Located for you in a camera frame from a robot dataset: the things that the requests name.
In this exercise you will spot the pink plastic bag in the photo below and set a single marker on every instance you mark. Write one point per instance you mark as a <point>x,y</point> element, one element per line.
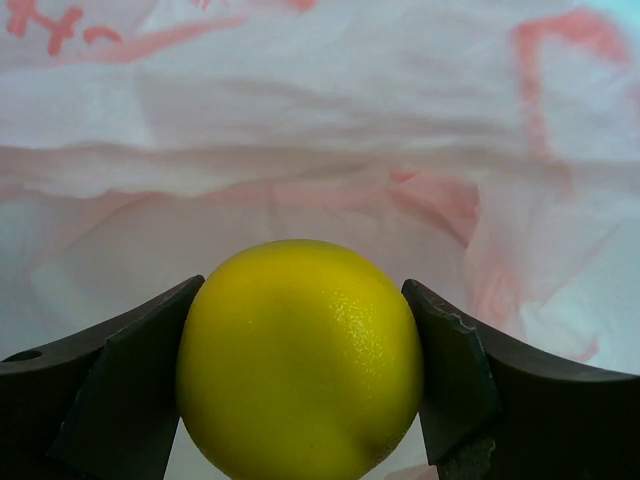
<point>487,149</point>

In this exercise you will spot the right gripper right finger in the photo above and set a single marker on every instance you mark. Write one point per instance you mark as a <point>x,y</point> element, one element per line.
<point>497,408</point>

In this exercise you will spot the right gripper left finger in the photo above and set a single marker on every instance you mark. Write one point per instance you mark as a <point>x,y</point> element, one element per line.
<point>98,404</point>

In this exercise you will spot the yellow fake lemon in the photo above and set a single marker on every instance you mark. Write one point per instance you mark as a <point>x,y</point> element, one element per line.
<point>299,359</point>

